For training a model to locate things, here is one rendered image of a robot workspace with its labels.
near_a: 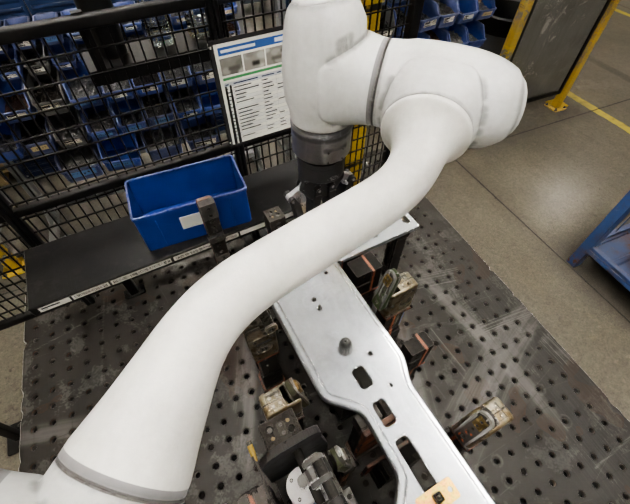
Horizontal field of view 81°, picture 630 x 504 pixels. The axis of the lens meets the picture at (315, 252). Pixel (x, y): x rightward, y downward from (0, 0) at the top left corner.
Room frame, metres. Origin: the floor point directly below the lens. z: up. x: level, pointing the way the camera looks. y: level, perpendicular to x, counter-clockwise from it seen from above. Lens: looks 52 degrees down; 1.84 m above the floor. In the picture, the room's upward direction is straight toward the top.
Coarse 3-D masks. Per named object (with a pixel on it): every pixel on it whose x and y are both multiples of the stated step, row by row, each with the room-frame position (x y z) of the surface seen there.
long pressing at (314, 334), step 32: (320, 288) 0.54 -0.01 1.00; (352, 288) 0.54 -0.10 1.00; (288, 320) 0.44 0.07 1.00; (320, 320) 0.44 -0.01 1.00; (352, 320) 0.44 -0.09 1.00; (320, 352) 0.36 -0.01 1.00; (352, 352) 0.36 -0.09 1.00; (384, 352) 0.36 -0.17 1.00; (320, 384) 0.28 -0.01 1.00; (352, 384) 0.28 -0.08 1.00; (384, 384) 0.28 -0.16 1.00; (416, 416) 0.21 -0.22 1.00; (384, 448) 0.15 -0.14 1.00; (416, 448) 0.15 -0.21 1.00; (448, 448) 0.15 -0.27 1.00; (416, 480) 0.09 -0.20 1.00
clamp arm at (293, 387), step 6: (288, 384) 0.24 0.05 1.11; (294, 384) 0.25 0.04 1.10; (288, 390) 0.23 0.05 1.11; (294, 390) 0.23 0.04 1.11; (300, 390) 0.24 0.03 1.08; (288, 396) 0.25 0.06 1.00; (294, 396) 0.23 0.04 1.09; (300, 396) 0.23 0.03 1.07; (306, 396) 0.25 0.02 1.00; (288, 402) 0.24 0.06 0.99; (306, 402) 0.24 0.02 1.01
